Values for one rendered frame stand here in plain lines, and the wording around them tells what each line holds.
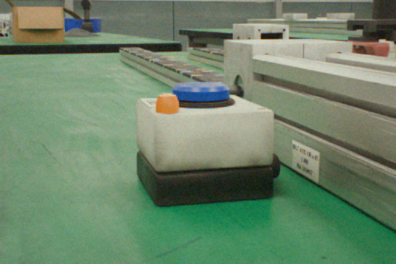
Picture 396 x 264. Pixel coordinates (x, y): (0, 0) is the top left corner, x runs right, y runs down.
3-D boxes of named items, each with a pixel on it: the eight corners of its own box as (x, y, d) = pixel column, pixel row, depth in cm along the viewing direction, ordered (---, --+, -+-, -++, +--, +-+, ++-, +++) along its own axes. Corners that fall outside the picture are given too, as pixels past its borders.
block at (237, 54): (201, 130, 66) (201, 40, 64) (309, 125, 69) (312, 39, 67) (226, 148, 57) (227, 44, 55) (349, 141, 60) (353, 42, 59)
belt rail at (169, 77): (119, 60, 169) (119, 48, 169) (134, 59, 170) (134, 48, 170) (220, 112, 77) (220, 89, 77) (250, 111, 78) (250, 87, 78)
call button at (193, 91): (166, 108, 45) (166, 81, 44) (220, 107, 46) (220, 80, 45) (179, 118, 41) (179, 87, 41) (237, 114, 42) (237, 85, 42)
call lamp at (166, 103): (153, 110, 40) (153, 91, 40) (176, 109, 40) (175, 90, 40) (158, 114, 39) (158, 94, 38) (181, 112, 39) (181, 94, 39)
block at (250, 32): (233, 60, 164) (234, 24, 163) (275, 60, 167) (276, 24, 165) (244, 63, 155) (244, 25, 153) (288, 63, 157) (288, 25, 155)
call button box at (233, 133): (136, 176, 47) (134, 94, 46) (257, 168, 49) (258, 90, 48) (155, 207, 39) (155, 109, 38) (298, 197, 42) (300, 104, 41)
